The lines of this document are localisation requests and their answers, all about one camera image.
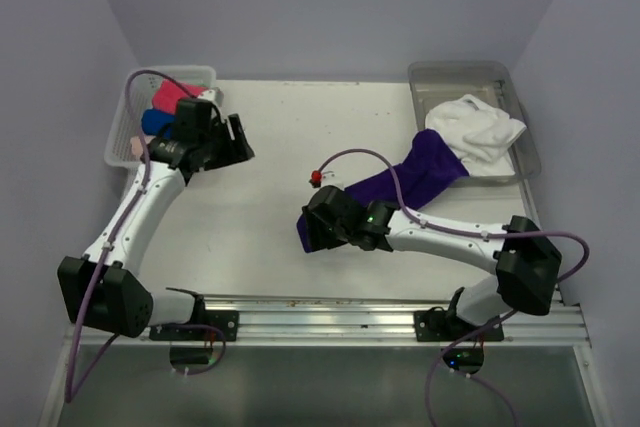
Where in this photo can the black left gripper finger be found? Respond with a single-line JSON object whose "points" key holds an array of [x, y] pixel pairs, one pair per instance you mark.
{"points": [[222, 152], [240, 148]]}

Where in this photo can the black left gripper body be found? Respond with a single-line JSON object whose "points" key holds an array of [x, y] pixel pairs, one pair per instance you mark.
{"points": [[219, 130]]}

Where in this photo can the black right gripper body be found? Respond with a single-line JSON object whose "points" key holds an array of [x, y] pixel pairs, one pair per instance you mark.
{"points": [[344, 231]]}

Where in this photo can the pink red towel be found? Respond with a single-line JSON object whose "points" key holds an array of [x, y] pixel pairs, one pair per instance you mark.
{"points": [[167, 96]]}

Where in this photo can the purple towel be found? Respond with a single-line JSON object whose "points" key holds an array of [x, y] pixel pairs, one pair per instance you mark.
{"points": [[429, 169]]}

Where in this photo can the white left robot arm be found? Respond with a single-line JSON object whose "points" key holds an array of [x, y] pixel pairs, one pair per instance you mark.
{"points": [[101, 288]]}

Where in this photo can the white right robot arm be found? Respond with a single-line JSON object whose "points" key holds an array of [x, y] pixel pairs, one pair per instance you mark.
{"points": [[521, 263]]}

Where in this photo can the blue rolled towel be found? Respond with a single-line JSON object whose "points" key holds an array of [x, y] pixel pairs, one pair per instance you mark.
{"points": [[157, 123]]}

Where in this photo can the light pink rolled towel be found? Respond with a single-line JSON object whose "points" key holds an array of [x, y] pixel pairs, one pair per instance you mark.
{"points": [[137, 145]]}

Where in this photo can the white plastic basket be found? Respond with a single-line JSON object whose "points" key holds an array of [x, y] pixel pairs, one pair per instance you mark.
{"points": [[117, 152]]}

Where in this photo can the white towel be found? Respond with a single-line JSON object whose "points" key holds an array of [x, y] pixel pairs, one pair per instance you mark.
{"points": [[480, 135]]}

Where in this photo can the clear plastic bin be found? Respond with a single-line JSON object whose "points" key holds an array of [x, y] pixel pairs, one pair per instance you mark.
{"points": [[432, 83]]}

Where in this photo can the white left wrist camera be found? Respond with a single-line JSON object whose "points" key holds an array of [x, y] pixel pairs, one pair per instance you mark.
{"points": [[213, 95]]}

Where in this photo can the aluminium mounting rail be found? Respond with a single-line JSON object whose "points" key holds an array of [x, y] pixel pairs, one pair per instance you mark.
{"points": [[272, 321]]}

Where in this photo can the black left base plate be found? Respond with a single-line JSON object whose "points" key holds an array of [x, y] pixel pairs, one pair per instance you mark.
{"points": [[215, 325]]}

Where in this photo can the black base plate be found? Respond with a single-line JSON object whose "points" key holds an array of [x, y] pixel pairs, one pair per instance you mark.
{"points": [[439, 325], [215, 325]]}

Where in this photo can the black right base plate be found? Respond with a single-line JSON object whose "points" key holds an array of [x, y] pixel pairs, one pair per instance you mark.
{"points": [[439, 325]]}

